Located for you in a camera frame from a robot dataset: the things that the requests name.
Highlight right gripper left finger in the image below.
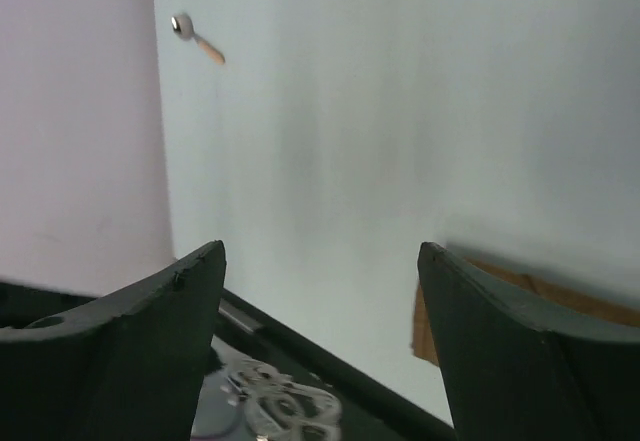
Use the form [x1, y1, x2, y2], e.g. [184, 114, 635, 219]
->
[1, 241, 226, 440]

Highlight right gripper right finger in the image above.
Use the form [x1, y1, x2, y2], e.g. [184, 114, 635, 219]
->
[417, 242, 639, 440]

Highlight brown cloth napkin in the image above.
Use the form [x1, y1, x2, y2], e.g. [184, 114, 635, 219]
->
[411, 257, 639, 366]

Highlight spoon with wooden handle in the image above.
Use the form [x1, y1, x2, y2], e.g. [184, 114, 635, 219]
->
[171, 13, 226, 65]

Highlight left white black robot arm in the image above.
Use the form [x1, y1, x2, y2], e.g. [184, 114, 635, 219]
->
[191, 337, 343, 441]

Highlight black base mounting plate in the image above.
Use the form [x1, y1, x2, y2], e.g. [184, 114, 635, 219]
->
[0, 280, 459, 441]

